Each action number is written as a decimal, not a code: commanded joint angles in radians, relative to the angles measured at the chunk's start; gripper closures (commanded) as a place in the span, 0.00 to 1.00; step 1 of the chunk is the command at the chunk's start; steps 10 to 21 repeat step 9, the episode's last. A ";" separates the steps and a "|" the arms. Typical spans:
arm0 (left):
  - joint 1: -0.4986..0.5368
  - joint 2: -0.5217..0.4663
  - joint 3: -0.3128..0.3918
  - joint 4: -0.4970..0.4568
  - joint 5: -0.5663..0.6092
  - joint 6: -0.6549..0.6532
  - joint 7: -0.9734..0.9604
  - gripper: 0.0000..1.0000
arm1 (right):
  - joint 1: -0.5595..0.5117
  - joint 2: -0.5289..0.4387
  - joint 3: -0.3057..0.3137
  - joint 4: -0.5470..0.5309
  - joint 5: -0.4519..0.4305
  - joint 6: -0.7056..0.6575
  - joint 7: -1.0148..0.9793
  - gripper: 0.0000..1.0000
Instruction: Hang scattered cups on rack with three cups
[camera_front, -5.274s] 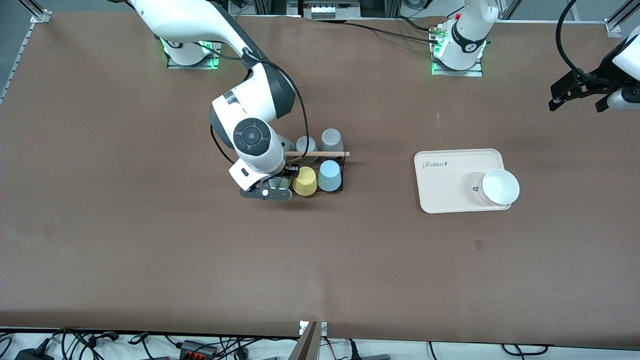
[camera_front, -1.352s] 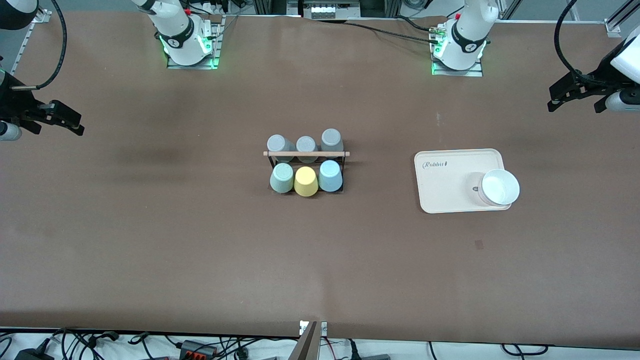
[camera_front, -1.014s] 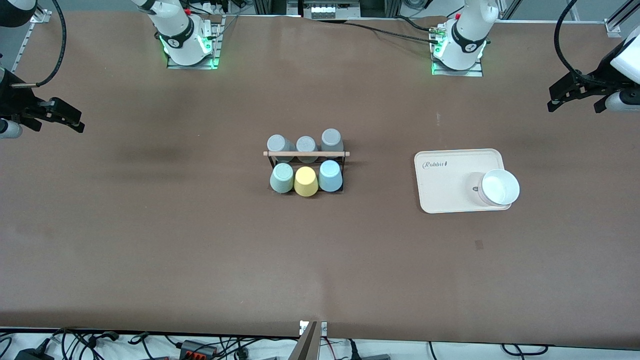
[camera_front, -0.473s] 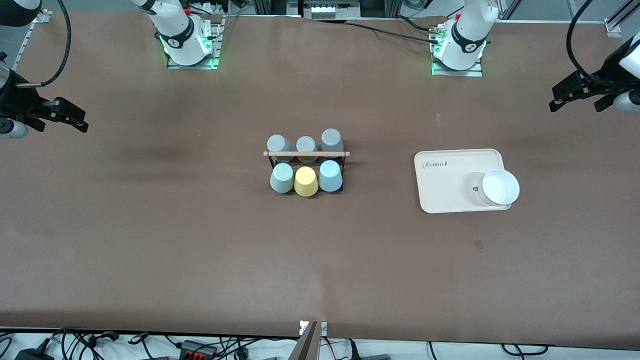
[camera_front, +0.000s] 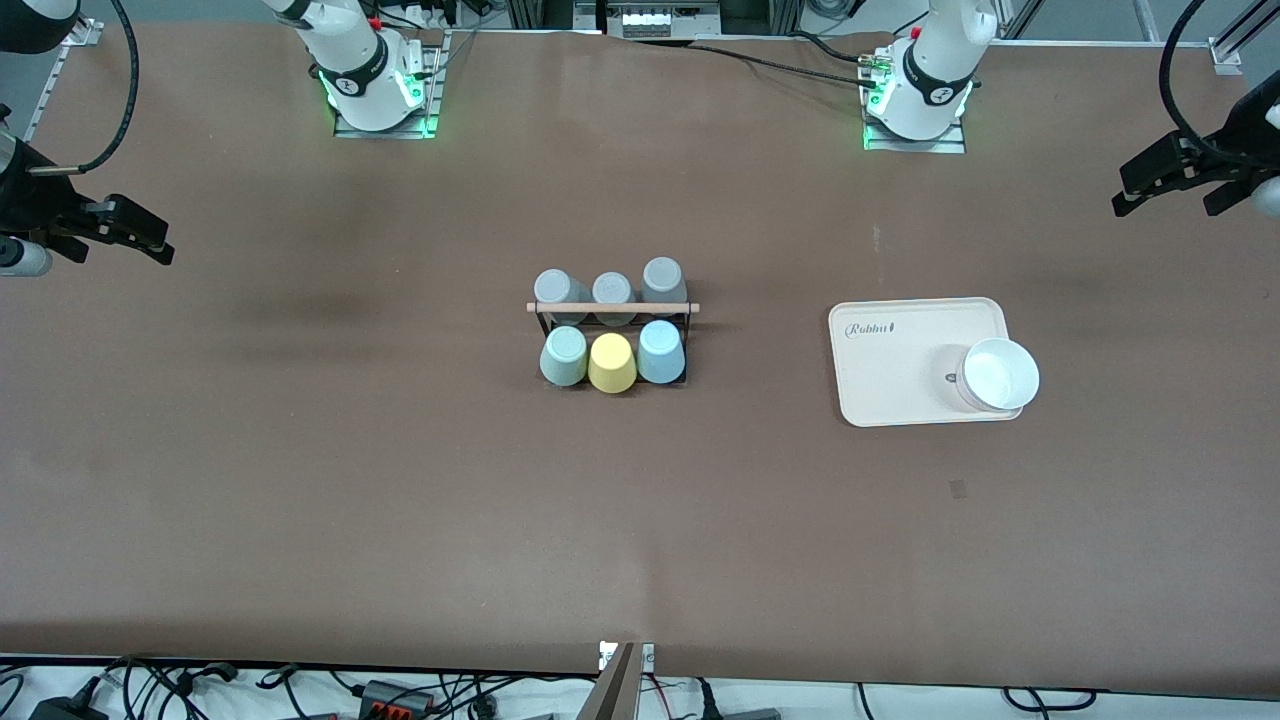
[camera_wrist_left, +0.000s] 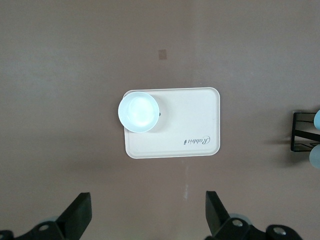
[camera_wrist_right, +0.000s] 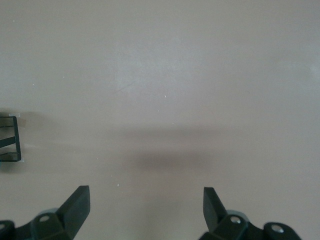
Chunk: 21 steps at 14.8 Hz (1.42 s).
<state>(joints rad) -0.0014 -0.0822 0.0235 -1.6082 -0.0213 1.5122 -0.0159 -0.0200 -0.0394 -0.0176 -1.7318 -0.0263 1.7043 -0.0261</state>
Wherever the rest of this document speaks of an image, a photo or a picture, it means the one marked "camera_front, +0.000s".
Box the pale green cup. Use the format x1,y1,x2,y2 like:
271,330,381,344
540,325,590,387

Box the light blue cup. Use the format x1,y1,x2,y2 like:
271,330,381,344
635,319,687,385

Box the white bowl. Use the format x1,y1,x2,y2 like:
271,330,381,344
955,337,1041,413

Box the beige plastic tray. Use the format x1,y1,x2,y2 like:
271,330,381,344
828,297,1009,428

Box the grey cup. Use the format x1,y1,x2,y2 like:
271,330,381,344
534,268,593,327
592,272,637,327
640,257,689,317

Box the black power adapter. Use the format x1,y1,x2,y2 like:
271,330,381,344
28,695,111,720

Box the yellow cup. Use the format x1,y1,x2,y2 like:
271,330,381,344
587,331,639,393

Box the grey electrical box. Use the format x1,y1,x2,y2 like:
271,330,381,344
605,0,723,39

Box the black orange connector box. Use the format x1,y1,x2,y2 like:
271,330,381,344
358,680,438,717

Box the brown table cover mat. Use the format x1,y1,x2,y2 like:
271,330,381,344
0,22,1280,699

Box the aluminium frame rail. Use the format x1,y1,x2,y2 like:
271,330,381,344
18,18,103,141
1208,0,1280,76

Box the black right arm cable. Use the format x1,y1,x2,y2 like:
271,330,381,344
85,0,141,174

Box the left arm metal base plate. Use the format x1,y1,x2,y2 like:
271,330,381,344
862,95,969,154

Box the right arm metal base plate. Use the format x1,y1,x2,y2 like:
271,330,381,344
333,30,442,139

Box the black table cable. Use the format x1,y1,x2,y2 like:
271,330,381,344
785,30,881,67
690,42,871,86

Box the black floor cable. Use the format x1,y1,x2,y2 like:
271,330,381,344
100,655,241,703
1000,685,1101,713

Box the black wire cup rack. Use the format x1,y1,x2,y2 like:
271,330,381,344
527,298,701,391

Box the silver metal bracket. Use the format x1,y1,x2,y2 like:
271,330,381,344
598,640,657,673

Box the grey metal camera pole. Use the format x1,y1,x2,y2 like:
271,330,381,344
575,643,638,720

